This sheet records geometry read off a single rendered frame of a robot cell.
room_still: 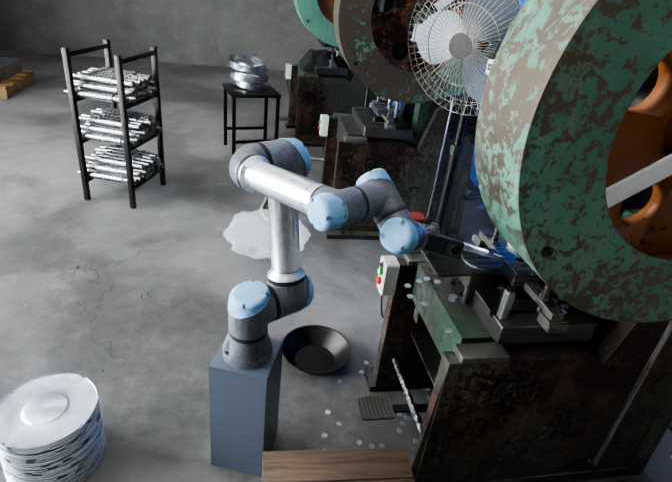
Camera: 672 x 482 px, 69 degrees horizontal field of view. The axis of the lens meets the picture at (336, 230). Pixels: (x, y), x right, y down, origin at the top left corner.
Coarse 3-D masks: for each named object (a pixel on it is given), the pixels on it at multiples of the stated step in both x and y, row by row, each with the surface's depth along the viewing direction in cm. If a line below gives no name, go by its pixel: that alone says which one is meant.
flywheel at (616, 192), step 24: (648, 96) 90; (624, 120) 88; (648, 120) 89; (624, 144) 90; (648, 144) 91; (624, 168) 93; (648, 168) 88; (624, 192) 90; (648, 216) 101; (648, 240) 103
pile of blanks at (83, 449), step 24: (96, 408) 154; (96, 432) 156; (0, 456) 144; (24, 456) 140; (48, 456) 142; (72, 456) 148; (96, 456) 158; (24, 480) 145; (48, 480) 147; (72, 480) 152
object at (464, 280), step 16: (432, 256) 148; (464, 256) 149; (480, 256) 150; (448, 272) 141; (464, 272) 142; (480, 272) 143; (496, 272) 144; (512, 272) 145; (464, 288) 149; (480, 288) 148
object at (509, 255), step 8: (496, 248) 157; (504, 248) 157; (504, 256) 153; (512, 256) 153; (520, 256) 154; (512, 264) 149; (520, 264) 149; (520, 272) 145; (528, 272) 146; (512, 280) 147; (520, 280) 146; (528, 280) 147; (536, 280) 147
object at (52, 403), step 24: (24, 384) 158; (48, 384) 159; (72, 384) 160; (0, 408) 150; (24, 408) 150; (48, 408) 151; (72, 408) 152; (0, 432) 142; (24, 432) 143; (48, 432) 144; (72, 432) 144
